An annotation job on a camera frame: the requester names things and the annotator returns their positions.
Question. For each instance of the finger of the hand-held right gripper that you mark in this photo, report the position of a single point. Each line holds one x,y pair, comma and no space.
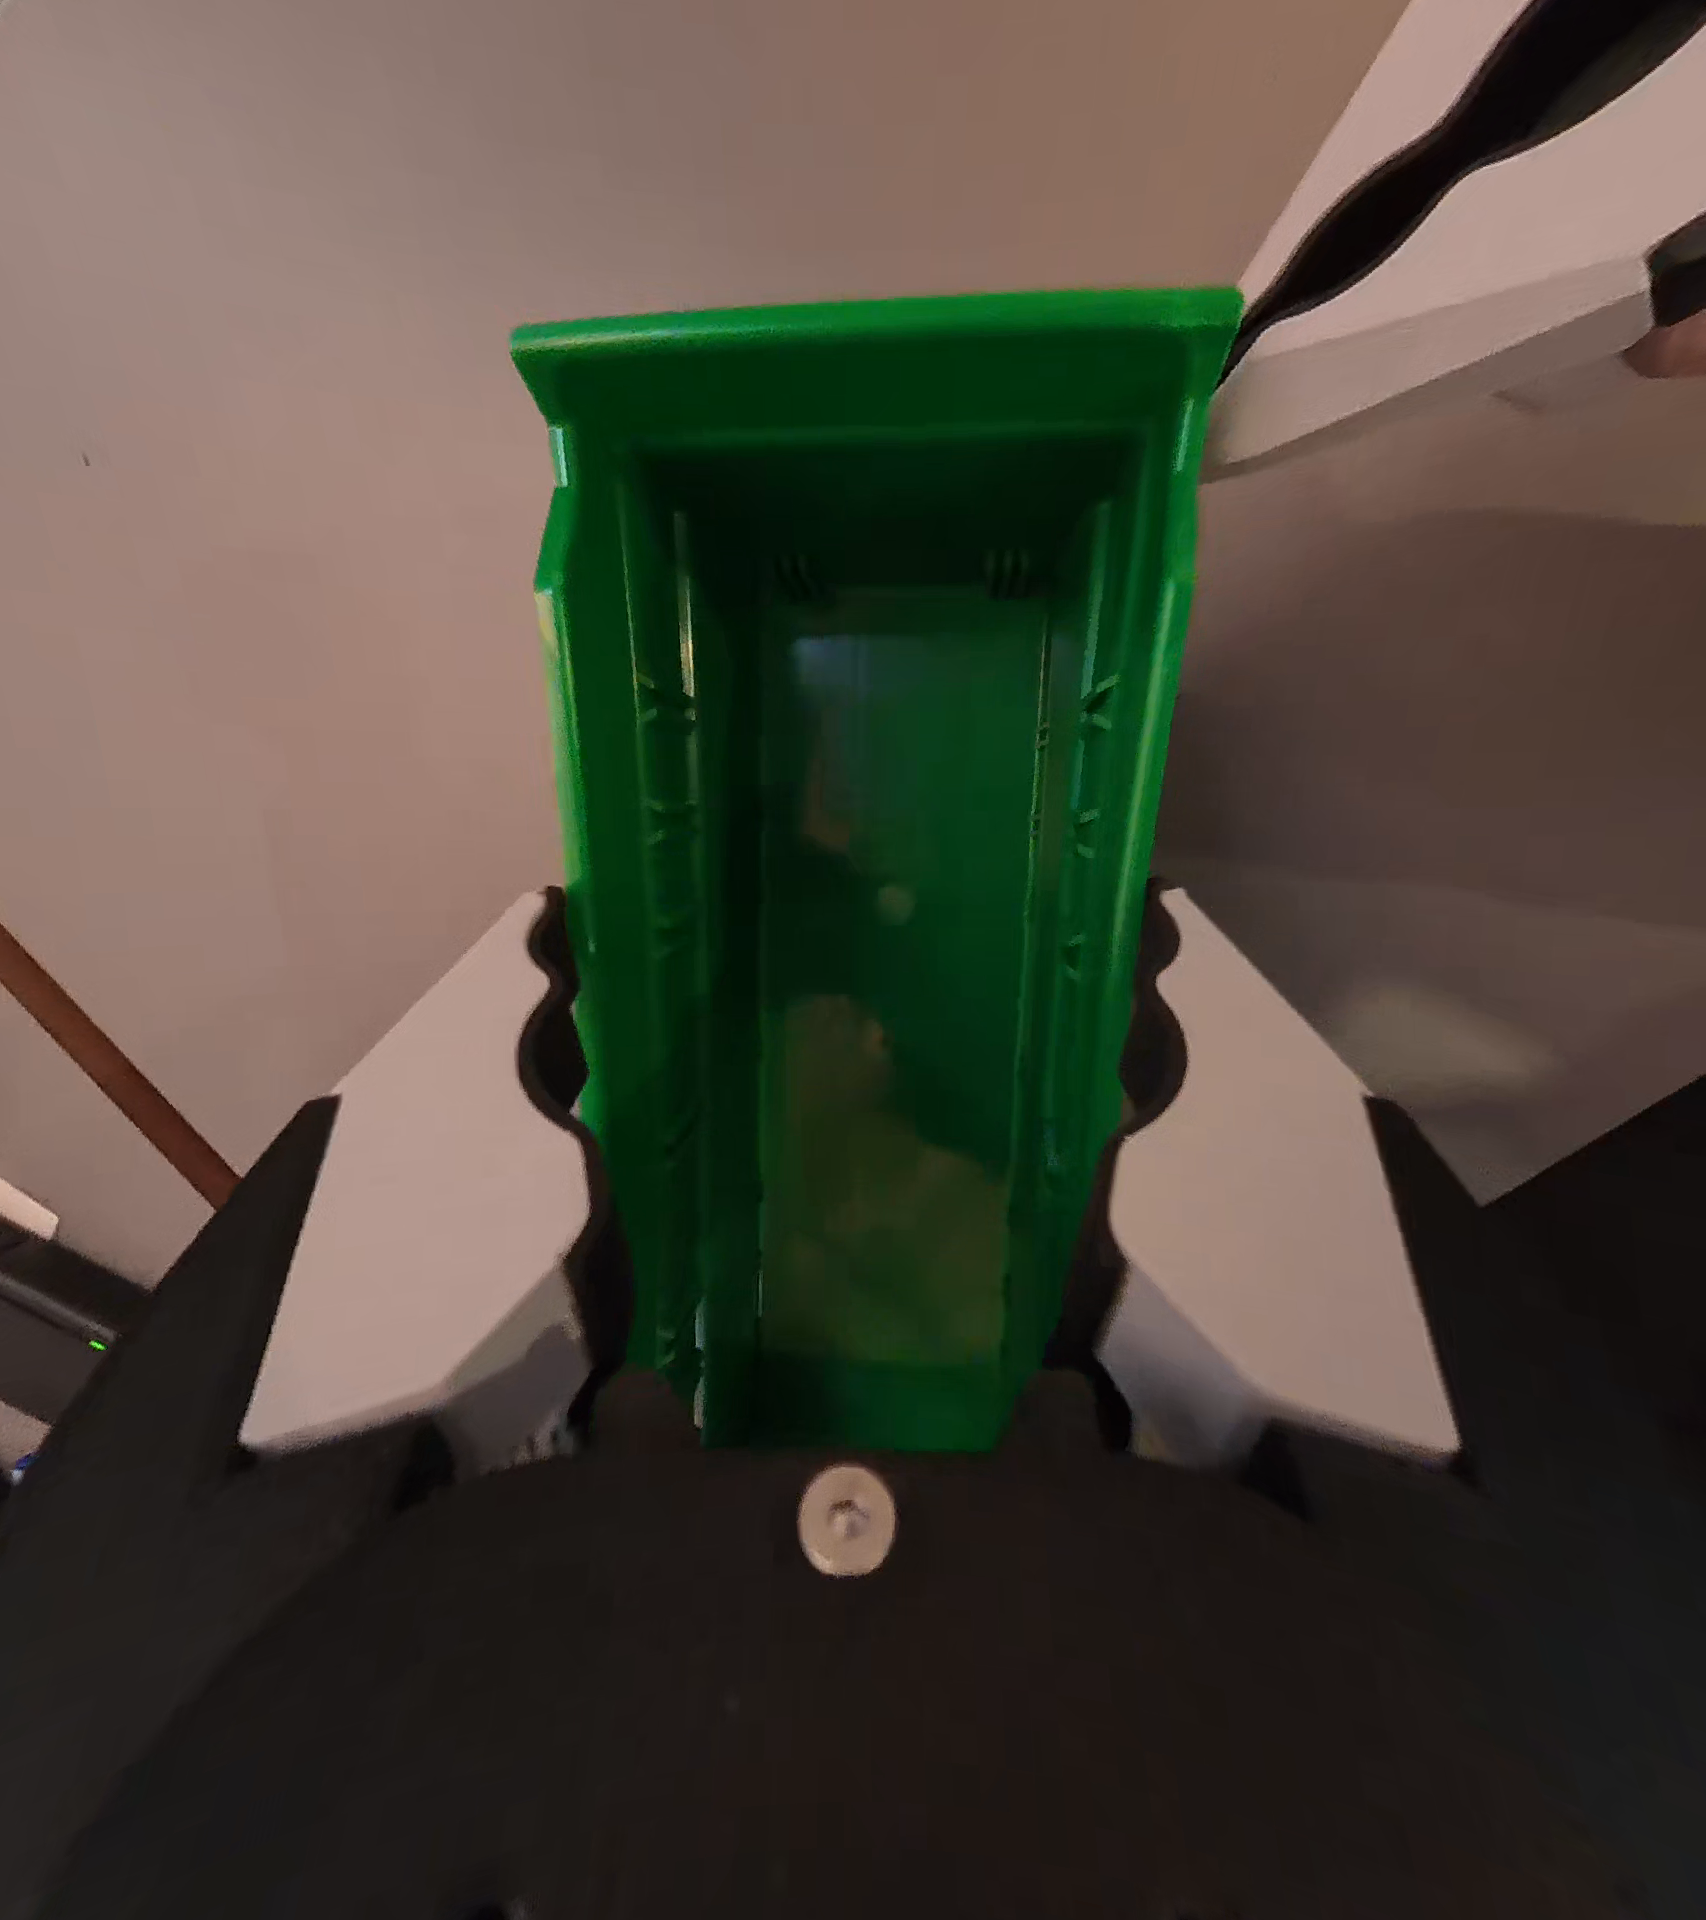
1511,286
1364,106

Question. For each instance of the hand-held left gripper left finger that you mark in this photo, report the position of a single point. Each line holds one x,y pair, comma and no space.
404,1247

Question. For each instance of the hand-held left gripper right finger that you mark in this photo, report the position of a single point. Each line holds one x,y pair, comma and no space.
1286,1247

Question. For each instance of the green plastic bin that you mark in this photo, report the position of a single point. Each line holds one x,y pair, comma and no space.
884,902

